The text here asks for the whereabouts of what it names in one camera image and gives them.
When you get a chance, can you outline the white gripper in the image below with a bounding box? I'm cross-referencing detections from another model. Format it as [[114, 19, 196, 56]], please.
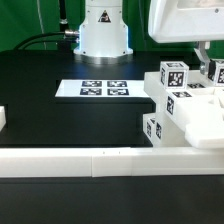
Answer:
[[148, 0, 224, 75]]

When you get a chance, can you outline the white tagged cube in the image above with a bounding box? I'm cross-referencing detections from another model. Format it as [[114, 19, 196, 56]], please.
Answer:
[[208, 59, 224, 86], [160, 61, 189, 89]]

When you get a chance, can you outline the white chair back frame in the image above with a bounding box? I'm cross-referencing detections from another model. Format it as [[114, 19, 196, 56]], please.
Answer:
[[144, 70, 224, 149]]

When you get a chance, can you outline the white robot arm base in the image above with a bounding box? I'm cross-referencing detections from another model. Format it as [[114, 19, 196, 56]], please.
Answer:
[[74, 0, 133, 65]]

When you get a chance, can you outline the white U-shaped fence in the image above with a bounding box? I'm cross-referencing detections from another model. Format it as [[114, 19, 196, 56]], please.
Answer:
[[0, 105, 224, 179]]

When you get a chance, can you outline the white tag plate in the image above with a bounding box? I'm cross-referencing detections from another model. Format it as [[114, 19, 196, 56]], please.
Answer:
[[55, 79, 148, 98]]

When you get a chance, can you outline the black cable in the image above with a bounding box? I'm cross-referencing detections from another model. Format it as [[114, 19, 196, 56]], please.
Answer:
[[13, 29, 80, 51]]

